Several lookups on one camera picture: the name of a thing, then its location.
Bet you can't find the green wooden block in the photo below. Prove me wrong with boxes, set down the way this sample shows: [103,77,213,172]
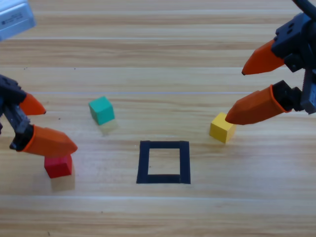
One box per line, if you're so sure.
[88,96,116,125]

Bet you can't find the red wooden block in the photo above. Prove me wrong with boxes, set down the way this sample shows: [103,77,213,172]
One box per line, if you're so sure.
[44,154,73,179]

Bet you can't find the yellow wooden block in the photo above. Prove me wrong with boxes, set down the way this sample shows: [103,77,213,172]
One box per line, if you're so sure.
[209,112,237,144]

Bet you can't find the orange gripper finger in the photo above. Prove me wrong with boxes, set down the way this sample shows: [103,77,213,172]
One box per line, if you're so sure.
[225,80,303,125]

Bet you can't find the black tape square outline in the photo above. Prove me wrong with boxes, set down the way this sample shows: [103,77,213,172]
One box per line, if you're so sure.
[136,140,192,185]

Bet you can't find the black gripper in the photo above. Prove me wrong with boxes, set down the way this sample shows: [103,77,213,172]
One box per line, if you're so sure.
[0,75,79,158]
[241,12,316,116]

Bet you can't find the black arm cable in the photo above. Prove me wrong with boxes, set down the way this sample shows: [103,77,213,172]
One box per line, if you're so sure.
[292,0,316,15]

